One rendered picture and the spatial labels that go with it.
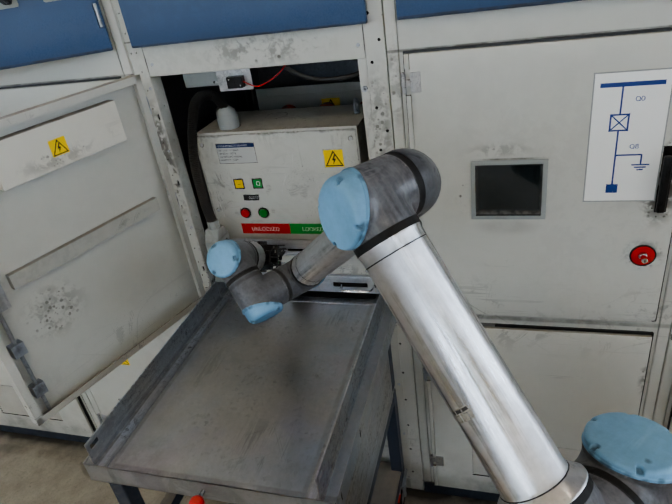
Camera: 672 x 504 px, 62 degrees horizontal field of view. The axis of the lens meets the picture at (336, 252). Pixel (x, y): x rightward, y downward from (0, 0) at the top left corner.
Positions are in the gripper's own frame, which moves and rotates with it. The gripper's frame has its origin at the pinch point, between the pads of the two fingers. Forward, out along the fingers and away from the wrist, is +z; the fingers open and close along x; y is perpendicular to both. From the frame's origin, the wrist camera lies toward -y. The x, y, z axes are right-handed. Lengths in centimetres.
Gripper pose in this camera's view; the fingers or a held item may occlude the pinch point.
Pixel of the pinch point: (273, 256)
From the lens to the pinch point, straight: 170.3
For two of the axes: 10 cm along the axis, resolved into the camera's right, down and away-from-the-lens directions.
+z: 2.9, -0.1, 9.6
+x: 0.1, -10.0, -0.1
